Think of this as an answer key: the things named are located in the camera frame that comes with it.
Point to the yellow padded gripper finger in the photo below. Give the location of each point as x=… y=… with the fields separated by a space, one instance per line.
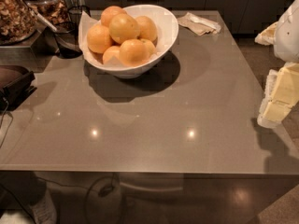
x=281 y=94

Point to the dark brown box device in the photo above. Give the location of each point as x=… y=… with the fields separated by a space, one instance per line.
x=15 y=86

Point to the large glass snack jar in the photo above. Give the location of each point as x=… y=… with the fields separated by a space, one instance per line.
x=16 y=22

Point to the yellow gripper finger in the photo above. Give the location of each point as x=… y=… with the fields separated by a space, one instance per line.
x=267 y=36

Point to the grey metal tray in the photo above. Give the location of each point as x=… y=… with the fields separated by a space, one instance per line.
x=36 y=41

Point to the white sneaker shoe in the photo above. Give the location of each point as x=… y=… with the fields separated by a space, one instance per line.
x=43 y=209

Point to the crumpled brown paper napkin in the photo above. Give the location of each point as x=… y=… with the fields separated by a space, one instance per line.
x=199 y=25

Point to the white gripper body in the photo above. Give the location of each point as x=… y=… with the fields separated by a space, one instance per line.
x=288 y=34

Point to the white ceramic bowl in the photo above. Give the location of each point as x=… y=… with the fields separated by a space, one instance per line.
x=167 y=31

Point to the white paper bowl liner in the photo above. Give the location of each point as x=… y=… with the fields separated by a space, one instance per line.
x=115 y=47

